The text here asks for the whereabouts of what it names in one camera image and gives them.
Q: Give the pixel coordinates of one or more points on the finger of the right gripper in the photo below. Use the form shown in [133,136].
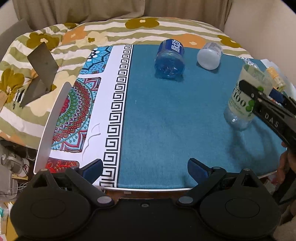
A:
[276,96]
[252,91]

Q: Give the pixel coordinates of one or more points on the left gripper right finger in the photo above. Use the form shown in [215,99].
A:
[207,178]

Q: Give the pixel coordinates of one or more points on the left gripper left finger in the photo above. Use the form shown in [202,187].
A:
[83,178]

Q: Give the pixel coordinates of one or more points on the green apple label cup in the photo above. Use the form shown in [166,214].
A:
[238,112]

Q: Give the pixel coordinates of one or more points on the yellow label clear cup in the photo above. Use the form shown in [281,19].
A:
[278,82]

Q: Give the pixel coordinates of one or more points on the white translucent bottle cup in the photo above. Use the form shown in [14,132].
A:
[210,55]

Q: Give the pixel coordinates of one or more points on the blue plastic bottle cup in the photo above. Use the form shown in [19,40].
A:
[169,62]

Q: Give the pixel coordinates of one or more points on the white paper sheet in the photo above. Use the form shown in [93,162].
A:
[268,64]

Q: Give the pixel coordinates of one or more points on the floor clutter pile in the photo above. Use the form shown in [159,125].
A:
[16,170]

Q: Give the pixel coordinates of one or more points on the teal patterned mat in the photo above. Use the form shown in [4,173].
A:
[107,66]

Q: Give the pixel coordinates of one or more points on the grey folding stand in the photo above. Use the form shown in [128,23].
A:
[46,68]

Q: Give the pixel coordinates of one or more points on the floral striped quilt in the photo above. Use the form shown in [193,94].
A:
[70,45]

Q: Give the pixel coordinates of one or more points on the beige curtain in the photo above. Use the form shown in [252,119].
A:
[40,14]

